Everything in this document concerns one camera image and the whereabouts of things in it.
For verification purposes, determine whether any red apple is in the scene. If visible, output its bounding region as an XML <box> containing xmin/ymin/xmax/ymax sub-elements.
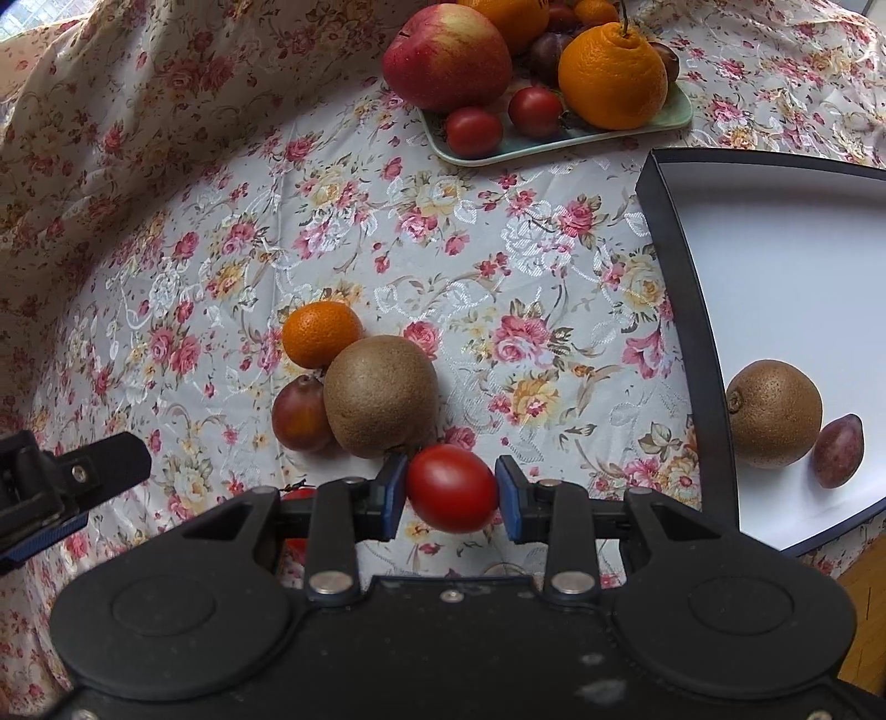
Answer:
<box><xmin>382</xmin><ymin>3</ymin><xmax>512</xmax><ymax>114</ymax></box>

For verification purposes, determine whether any brown kiwi in box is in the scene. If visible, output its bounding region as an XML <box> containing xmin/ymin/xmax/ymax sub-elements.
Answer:
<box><xmin>727</xmin><ymin>360</ymin><xmax>823</xmax><ymax>470</ymax></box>

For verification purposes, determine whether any red tomato front of tray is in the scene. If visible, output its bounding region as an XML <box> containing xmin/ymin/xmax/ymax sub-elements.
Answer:
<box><xmin>443</xmin><ymin>108</ymin><xmax>503</xmax><ymax>159</ymax></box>

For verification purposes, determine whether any red-brown plum on cloth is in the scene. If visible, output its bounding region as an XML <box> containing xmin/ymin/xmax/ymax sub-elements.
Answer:
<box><xmin>272</xmin><ymin>375</ymin><xmax>333</xmax><ymax>453</ymax></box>

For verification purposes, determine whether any dark purple plum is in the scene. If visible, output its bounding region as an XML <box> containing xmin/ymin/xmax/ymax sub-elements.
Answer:
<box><xmin>527</xmin><ymin>33</ymin><xmax>574</xmax><ymax>89</ymax></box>

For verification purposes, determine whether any floral tablecloth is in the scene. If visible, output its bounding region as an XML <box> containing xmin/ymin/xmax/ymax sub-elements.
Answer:
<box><xmin>0</xmin><ymin>0</ymin><xmax>886</xmax><ymax>717</ymax></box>

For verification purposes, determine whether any red cherry tomato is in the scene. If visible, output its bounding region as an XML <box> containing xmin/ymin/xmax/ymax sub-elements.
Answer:
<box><xmin>407</xmin><ymin>444</ymin><xmax>498</xmax><ymax>534</ymax></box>

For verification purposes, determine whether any brown kiwi on cloth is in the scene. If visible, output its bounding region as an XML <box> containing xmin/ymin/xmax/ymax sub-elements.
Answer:
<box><xmin>323</xmin><ymin>335</ymin><xmax>439</xmax><ymax>459</ymax></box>

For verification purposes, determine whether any light green fruit tray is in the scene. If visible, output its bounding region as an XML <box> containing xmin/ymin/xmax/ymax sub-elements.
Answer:
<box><xmin>418</xmin><ymin>84</ymin><xmax>694</xmax><ymax>167</ymax></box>

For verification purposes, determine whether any black box white interior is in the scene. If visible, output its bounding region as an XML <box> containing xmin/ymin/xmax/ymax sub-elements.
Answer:
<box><xmin>637</xmin><ymin>148</ymin><xmax>884</xmax><ymax>557</ymax></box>

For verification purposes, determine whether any red tomato beside orange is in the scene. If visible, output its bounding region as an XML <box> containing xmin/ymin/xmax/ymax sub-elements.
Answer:
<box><xmin>508</xmin><ymin>85</ymin><xmax>563</xmax><ymax>140</ymax></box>

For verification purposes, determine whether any small mandarin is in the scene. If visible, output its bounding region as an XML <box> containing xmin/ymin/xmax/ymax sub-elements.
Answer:
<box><xmin>281</xmin><ymin>301</ymin><xmax>363</xmax><ymax>369</ymax></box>
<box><xmin>572</xmin><ymin>0</ymin><xmax>620</xmax><ymax>28</ymax></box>

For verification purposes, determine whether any large bumpy orange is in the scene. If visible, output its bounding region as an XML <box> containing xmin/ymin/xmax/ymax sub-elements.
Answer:
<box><xmin>557</xmin><ymin>23</ymin><xmax>670</xmax><ymax>131</ymax></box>

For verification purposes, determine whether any small mandarin on tray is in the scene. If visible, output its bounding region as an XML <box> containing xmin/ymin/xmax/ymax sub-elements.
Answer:
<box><xmin>572</xmin><ymin>0</ymin><xmax>620</xmax><ymax>28</ymax></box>

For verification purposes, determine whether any purple plum in box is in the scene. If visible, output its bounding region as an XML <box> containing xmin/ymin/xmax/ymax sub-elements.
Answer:
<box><xmin>811</xmin><ymin>414</ymin><xmax>865</xmax><ymax>489</ymax></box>

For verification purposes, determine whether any dark plum right of tray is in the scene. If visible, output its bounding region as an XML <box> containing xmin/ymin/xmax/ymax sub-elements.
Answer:
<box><xmin>650</xmin><ymin>40</ymin><xmax>680</xmax><ymax>84</ymax></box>

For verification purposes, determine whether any round orange behind apple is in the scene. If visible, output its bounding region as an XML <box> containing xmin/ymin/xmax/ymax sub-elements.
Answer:
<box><xmin>460</xmin><ymin>0</ymin><xmax>550</xmax><ymax>55</ymax></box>

